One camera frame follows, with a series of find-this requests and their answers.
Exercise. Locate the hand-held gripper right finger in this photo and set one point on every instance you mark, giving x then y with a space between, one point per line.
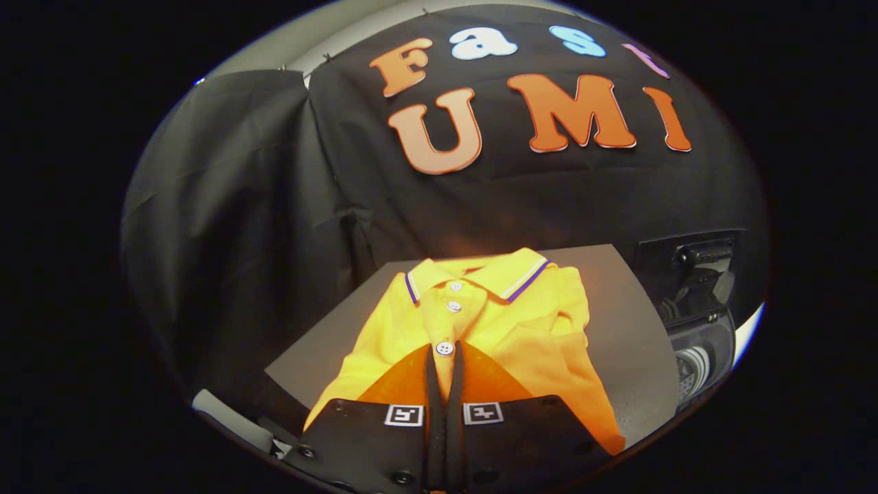
521 439

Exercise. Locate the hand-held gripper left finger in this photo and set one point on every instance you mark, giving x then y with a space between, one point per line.
370 446

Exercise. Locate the dark washing machine lid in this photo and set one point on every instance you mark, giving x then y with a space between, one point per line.
699 261

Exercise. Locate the black backdrop cloth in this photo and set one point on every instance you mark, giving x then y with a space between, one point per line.
274 206

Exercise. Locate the row of black cloth clips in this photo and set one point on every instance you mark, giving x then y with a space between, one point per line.
328 56

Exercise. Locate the grey stand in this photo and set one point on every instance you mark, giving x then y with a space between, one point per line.
631 343

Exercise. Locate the grey washing machine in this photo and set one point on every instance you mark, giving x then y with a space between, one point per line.
713 346

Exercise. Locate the yellow polo shirt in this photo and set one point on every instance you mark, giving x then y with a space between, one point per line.
528 329

